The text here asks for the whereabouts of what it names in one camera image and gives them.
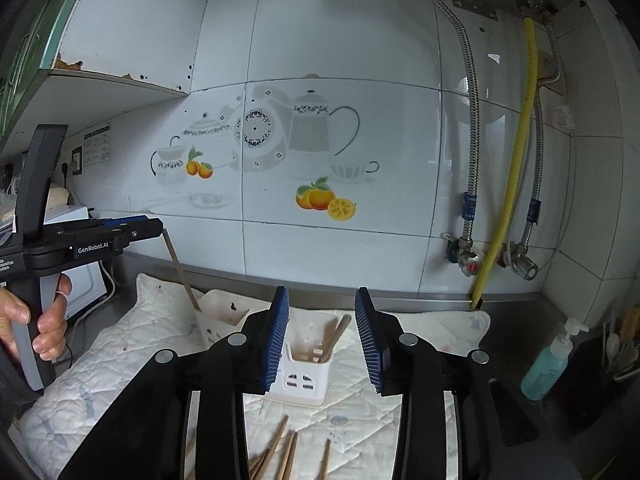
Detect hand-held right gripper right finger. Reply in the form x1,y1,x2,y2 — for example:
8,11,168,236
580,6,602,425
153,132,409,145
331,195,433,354
354,286,581,480

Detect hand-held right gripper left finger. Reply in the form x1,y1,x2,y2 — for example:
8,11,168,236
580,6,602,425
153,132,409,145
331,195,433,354
57,286,291,480

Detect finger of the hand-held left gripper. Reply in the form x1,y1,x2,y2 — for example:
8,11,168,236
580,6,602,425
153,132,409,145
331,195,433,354
97,215,149,228
117,218,164,252

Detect white plastic utensil holder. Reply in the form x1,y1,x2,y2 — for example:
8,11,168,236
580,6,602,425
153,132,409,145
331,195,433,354
194,288,353,408

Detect person's left hand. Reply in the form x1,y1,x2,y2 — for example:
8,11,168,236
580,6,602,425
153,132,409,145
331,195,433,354
0,275,73,361

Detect white microwave oven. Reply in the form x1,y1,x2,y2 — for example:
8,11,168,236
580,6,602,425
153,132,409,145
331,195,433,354
42,204,110,325

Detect white quilted mat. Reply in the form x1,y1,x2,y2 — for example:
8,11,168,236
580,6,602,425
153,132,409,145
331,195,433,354
17,272,493,480

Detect metal pipe valve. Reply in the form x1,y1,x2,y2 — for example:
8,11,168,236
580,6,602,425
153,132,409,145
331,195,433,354
502,242,540,281

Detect teal pump soap bottle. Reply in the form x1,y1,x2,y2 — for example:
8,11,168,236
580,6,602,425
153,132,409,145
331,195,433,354
520,317,591,402

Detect dark utensil container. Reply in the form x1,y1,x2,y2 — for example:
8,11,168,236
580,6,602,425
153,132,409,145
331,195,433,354
562,335,640,431

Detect white power cable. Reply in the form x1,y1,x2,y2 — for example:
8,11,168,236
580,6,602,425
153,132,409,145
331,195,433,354
75,262,118,321

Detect white wall label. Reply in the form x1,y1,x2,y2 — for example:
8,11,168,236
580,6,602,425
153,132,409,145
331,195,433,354
82,124,112,168

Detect red handle pipe valve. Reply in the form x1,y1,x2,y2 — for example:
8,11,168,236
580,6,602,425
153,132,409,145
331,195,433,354
445,232,485,278

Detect green wall cabinet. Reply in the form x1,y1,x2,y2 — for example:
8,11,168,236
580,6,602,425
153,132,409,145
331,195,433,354
0,0,223,158

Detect yellow gas hose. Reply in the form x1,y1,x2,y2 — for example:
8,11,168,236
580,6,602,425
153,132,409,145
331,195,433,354
470,15,538,311

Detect metal flexible hose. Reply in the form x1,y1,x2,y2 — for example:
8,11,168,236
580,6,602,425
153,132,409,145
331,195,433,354
419,0,480,253
520,17,563,261

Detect small wall sticker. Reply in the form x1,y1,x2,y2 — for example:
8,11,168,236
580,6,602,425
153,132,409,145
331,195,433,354
552,104,576,132

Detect metal wall bracket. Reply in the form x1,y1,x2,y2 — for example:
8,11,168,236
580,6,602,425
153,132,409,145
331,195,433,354
451,0,501,22

